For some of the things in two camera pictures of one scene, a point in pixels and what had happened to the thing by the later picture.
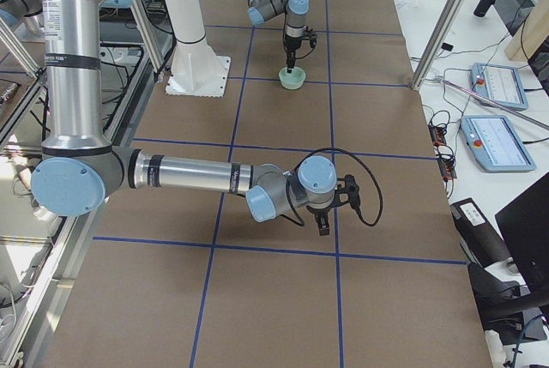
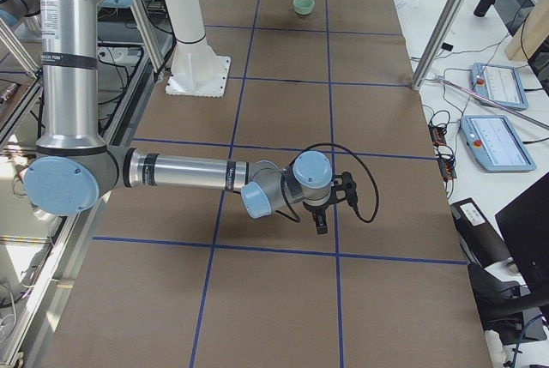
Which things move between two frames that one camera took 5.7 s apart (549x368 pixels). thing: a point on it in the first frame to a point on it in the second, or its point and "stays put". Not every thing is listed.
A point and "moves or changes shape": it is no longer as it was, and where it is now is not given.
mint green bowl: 292,80 moves or changes shape
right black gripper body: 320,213 stays put
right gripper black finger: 322,222 stays put
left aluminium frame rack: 39,248 stays put
